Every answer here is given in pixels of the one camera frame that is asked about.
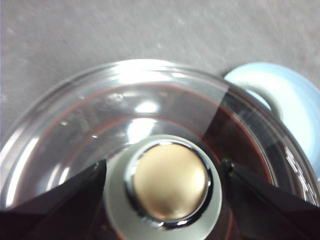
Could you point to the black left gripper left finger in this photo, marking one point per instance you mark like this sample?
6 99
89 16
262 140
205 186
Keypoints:
62 212

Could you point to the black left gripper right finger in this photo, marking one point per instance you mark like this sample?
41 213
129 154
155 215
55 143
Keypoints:
270 212

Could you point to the blue plate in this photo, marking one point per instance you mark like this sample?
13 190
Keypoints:
295 100

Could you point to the glass lid with green knob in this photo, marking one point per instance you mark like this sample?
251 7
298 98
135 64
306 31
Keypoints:
172 180

